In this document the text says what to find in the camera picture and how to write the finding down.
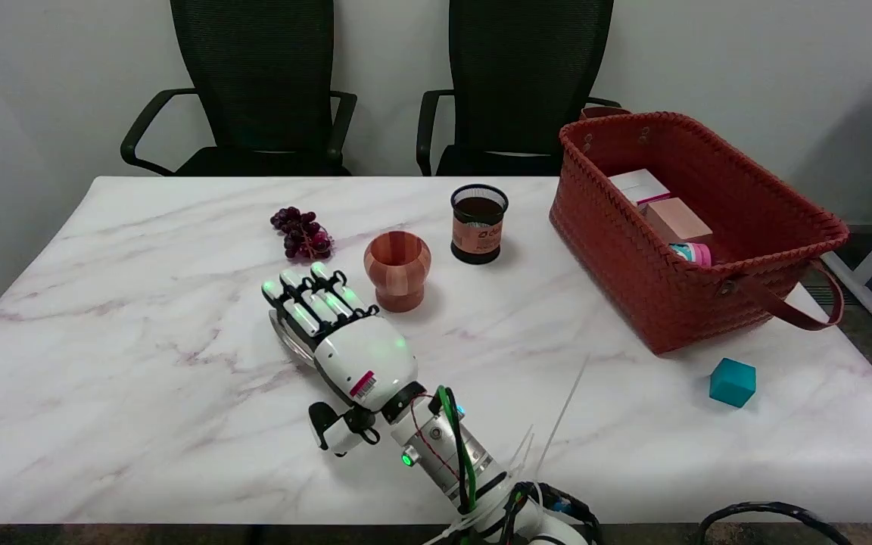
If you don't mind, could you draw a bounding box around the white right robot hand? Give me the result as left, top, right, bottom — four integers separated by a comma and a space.
262, 261, 426, 457

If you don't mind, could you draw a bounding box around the pale pink box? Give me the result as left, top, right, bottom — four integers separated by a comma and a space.
644, 198, 714, 245

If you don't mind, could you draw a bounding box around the black mesh pen container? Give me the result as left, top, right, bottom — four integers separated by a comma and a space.
450, 184, 509, 265

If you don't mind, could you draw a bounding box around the shiny metal scoop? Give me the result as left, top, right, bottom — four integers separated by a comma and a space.
269, 308, 317, 369

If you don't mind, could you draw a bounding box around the teal and pink container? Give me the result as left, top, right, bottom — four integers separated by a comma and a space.
669, 242, 712, 267

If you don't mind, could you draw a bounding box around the teal foam cube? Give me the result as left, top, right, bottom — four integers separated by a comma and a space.
709, 358, 757, 409

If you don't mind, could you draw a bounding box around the black mesh office chair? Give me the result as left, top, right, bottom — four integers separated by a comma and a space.
120, 0, 358, 177
416, 0, 623, 177

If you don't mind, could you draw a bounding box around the black cable bundle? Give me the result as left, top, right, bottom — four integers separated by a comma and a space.
500, 481, 603, 545

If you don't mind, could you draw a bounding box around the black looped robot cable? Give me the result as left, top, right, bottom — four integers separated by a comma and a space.
696, 501, 853, 545

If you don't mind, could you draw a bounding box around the green robot cable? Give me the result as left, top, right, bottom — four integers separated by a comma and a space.
436, 385, 479, 517

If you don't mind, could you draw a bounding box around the red woven basket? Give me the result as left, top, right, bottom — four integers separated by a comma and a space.
549, 106, 850, 355

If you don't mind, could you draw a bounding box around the striped wooden vase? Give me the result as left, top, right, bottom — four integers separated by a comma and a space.
363, 231, 432, 313

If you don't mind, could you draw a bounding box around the white cardboard box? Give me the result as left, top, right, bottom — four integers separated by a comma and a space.
608, 169, 671, 209

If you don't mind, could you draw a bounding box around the white zip tie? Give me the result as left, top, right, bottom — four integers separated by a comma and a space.
538, 354, 590, 474

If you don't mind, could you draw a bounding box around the purple grape bunch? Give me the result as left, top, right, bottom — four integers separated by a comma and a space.
270, 207, 335, 262

